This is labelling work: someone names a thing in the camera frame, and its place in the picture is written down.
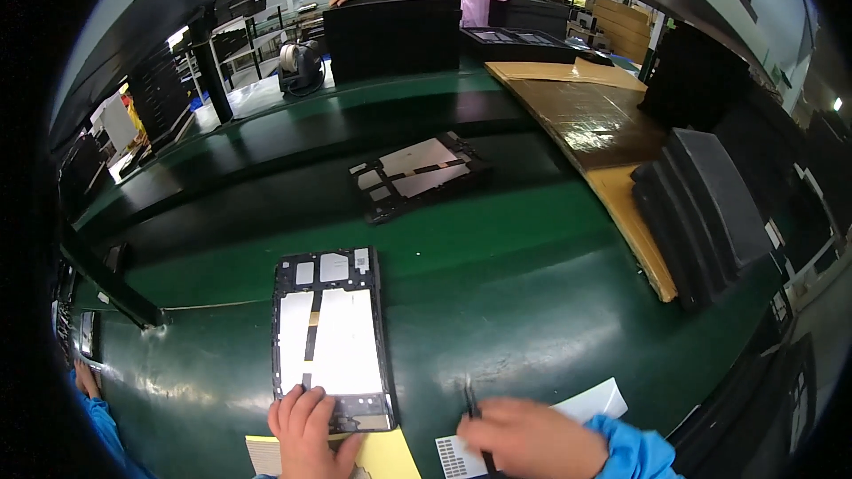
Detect stack of black foam pads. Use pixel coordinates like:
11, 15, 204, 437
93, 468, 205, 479
630, 128, 774, 313

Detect metal shelf rack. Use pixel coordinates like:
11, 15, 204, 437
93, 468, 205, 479
212, 0, 328, 89

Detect person's right hand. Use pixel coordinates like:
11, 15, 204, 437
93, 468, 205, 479
458, 398, 610, 479

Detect black tray with parts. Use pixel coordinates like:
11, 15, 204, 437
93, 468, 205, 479
461, 27, 581, 65

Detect tape dispenser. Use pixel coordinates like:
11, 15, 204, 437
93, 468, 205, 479
277, 40, 327, 98

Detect tall stack of black trays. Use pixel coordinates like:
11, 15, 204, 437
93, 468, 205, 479
323, 0, 464, 86

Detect small tablet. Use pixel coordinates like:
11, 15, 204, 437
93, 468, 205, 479
78, 310, 98, 361

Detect low stack of black trays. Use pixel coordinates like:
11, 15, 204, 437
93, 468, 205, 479
489, 0, 573, 39

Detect leaning stack of black trays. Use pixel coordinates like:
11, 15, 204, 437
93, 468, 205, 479
126, 42, 195, 149

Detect black slanted frame bar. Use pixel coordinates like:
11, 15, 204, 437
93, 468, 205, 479
59, 220, 169, 331

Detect person's left hand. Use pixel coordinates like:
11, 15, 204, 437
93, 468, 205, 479
268, 385, 366, 479

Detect yellow paper sheet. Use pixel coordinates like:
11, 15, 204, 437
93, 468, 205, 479
245, 429, 422, 479

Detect white label sheet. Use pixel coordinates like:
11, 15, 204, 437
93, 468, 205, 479
435, 377, 629, 479

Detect black tablet frame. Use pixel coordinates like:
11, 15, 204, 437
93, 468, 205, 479
347, 132, 491, 225
272, 246, 400, 434

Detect brown cardboard sheet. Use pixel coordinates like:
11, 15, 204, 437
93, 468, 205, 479
485, 56, 679, 304

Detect heap of brown cartons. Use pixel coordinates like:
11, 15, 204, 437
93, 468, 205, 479
546, 0, 659, 65

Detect black tweezers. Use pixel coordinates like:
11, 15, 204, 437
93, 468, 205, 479
463, 375, 497, 477

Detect black upright post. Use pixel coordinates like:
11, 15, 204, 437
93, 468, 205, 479
188, 7, 235, 125

